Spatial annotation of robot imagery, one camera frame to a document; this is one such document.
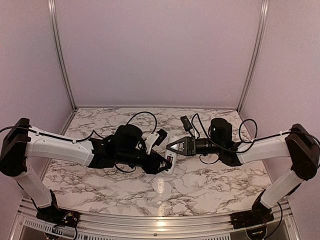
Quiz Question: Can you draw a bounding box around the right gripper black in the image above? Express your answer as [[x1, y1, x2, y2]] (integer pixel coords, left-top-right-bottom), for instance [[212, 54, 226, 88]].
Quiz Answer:
[[166, 136, 223, 157]]

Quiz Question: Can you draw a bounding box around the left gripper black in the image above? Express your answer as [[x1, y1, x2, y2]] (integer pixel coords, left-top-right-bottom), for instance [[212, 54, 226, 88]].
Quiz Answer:
[[117, 148, 173, 174]]

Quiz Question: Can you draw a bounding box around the white remote control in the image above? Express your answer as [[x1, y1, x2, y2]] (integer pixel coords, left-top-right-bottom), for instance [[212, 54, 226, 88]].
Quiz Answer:
[[161, 135, 179, 175]]

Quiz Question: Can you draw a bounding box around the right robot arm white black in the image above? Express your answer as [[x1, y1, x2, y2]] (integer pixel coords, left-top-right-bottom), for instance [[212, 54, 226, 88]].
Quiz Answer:
[[166, 118, 320, 224]]

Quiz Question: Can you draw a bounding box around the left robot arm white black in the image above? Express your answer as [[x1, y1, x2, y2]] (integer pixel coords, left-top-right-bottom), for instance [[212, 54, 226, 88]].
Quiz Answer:
[[0, 118, 172, 223]]

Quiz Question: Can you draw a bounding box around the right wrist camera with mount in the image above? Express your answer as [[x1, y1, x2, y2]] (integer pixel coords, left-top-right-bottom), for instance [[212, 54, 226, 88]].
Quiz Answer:
[[180, 115, 200, 139]]

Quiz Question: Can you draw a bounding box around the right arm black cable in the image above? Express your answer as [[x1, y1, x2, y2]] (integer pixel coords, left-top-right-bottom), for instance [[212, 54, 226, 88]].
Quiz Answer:
[[191, 112, 320, 165]]

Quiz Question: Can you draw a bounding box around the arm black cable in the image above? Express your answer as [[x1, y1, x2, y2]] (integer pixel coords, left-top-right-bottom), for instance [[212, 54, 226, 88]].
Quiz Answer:
[[191, 112, 320, 165], [0, 111, 158, 173]]

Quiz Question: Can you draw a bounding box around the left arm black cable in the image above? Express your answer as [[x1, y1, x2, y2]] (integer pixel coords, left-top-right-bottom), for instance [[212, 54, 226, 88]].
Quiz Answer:
[[0, 111, 158, 173]]

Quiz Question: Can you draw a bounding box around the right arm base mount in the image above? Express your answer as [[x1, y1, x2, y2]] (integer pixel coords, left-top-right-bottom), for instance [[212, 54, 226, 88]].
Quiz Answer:
[[230, 209, 275, 229]]

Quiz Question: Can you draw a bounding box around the front aluminium frame rail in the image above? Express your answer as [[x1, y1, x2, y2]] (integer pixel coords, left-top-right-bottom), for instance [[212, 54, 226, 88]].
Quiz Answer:
[[8, 199, 301, 240]]

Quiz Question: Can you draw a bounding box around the right rear aluminium post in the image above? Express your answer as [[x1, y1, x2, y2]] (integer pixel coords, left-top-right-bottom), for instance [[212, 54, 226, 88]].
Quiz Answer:
[[236, 0, 270, 115]]

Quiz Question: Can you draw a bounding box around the aluminium post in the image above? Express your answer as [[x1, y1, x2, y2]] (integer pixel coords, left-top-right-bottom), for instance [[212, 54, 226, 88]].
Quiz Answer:
[[236, 0, 270, 115], [47, 0, 77, 111]]

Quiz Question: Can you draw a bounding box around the left rear aluminium post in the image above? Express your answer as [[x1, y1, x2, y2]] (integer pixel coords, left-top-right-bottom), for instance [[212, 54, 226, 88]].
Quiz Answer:
[[47, 0, 77, 111]]

